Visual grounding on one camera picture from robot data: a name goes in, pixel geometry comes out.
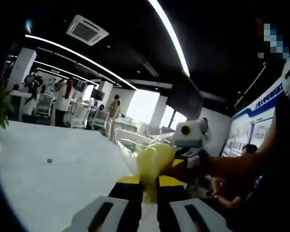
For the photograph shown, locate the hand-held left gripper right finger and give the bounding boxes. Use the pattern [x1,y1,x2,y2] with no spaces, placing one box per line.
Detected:
[156,174,232,232]

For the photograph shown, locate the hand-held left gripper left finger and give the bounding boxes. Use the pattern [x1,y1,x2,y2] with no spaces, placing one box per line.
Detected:
[62,175,145,232]

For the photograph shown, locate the small yellow silicone block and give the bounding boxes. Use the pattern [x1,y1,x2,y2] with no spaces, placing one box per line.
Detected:
[116,128,177,203]

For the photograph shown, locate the person's dark clothing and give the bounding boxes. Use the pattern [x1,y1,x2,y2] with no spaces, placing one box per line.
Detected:
[227,91,290,232]

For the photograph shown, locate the white office chair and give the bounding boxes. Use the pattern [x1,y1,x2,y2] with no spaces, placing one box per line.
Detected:
[36,95,53,118]
[92,110,109,130]

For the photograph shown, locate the long straight ceiling light strip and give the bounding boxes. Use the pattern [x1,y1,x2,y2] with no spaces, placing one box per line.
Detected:
[147,0,191,77]

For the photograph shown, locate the black monitor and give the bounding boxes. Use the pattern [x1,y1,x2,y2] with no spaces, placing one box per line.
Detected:
[91,88,106,100]

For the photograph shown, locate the curved ceiling light strip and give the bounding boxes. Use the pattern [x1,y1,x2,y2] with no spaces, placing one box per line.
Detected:
[25,34,138,91]

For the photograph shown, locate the green plant in white pot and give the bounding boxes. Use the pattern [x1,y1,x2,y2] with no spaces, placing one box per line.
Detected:
[0,87,15,130]

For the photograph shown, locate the white ceiling air conditioner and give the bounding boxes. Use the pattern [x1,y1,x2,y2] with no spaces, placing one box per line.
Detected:
[66,14,110,46]

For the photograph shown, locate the blue white wall poster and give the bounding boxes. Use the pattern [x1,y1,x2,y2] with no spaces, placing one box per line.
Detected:
[219,77,285,158]

